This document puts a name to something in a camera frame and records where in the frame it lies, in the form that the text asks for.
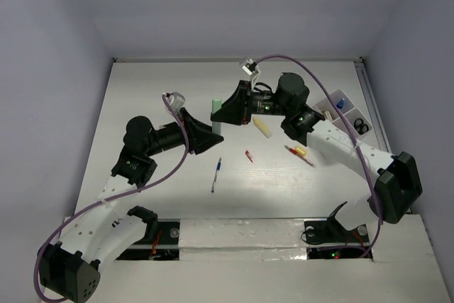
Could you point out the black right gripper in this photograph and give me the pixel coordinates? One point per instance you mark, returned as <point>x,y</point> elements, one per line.
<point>235,108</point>

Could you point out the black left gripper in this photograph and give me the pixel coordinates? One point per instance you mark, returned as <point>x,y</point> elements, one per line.
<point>199,135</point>

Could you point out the yellow highlighter pen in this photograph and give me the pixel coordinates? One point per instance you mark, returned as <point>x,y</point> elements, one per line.
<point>262,127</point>

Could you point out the yellow highlighter cap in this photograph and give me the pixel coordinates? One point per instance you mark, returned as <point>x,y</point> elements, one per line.
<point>301,151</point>

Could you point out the black handled scissors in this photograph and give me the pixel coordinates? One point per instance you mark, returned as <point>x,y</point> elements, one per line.
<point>361,126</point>

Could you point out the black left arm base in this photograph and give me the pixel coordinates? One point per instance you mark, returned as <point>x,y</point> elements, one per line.
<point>166,236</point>

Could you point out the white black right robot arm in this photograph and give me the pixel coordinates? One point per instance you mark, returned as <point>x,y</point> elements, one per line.
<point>394,178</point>

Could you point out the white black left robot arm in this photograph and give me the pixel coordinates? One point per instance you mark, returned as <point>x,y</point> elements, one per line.
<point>71,261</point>

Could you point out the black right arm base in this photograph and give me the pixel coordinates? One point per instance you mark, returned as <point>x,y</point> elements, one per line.
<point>329,230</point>

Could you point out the blue gel pen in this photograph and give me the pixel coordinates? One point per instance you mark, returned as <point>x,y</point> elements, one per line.
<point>218,168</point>

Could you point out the red pen cap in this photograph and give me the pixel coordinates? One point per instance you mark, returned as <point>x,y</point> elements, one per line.
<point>249,155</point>

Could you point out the red gel pen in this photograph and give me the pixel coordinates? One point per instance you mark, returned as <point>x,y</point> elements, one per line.
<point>294,152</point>

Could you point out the white divided organizer box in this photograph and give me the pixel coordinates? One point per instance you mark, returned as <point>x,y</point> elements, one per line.
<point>350,112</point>

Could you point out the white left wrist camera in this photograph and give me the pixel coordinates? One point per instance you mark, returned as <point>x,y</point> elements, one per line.
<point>173,101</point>

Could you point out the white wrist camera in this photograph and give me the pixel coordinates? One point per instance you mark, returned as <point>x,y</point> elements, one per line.
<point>250,67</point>
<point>173,101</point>

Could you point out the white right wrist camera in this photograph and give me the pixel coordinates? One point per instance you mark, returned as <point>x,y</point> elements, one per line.
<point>250,67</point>

